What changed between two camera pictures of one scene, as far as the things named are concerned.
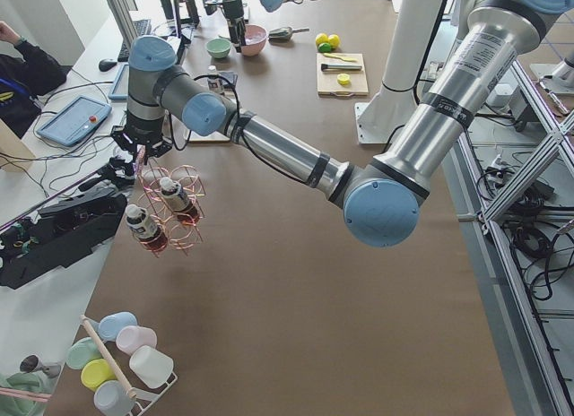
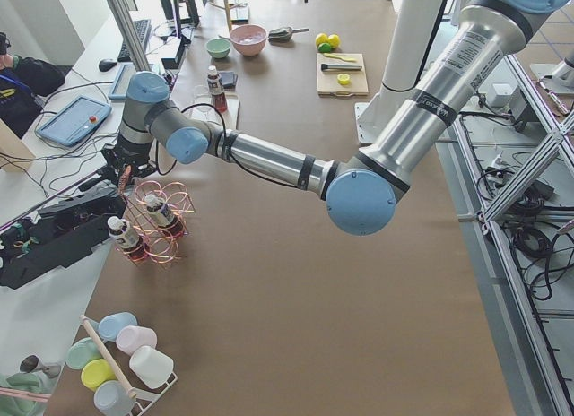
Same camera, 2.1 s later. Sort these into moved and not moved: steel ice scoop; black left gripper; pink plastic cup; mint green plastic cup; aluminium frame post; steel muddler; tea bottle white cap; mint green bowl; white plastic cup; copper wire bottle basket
Moved: black left gripper; copper wire bottle basket; tea bottle white cap
Not moved: aluminium frame post; mint green bowl; pink plastic cup; white plastic cup; steel muddler; steel ice scoop; mint green plastic cup
